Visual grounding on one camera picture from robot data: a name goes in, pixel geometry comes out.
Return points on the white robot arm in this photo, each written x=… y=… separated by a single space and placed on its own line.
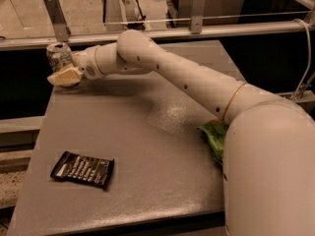
x=268 y=150

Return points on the white green 7up can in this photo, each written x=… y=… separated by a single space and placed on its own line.
x=59 y=56

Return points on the black snack packet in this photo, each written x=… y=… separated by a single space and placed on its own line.
x=86 y=170

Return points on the green snack chip bag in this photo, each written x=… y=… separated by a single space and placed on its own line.
x=214 y=132

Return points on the metal rail bracket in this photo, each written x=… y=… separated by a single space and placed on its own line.
x=56 y=16
x=197 y=15

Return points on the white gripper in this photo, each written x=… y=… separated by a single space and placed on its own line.
x=86 y=63

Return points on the right metal rail bracket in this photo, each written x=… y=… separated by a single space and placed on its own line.
x=197 y=15

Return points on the left metal rail bracket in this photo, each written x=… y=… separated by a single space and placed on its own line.
x=56 y=16

